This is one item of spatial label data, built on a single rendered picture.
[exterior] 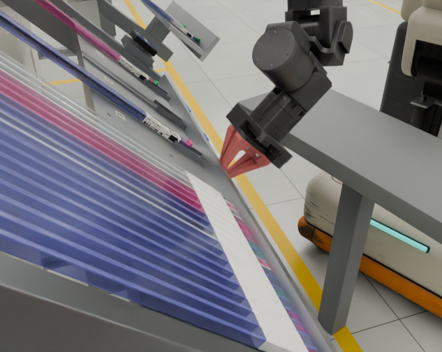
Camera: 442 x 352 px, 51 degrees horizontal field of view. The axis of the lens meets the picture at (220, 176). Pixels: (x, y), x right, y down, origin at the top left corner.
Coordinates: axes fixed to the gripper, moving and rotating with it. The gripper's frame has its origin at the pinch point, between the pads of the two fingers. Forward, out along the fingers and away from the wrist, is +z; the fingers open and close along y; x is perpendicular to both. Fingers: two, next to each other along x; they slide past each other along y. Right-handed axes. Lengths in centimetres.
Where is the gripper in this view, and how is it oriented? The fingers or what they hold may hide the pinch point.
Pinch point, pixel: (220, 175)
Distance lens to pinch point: 66.1
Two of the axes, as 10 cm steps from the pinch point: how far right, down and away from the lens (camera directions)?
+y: 3.3, 5.1, -8.0
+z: -6.7, 7.2, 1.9
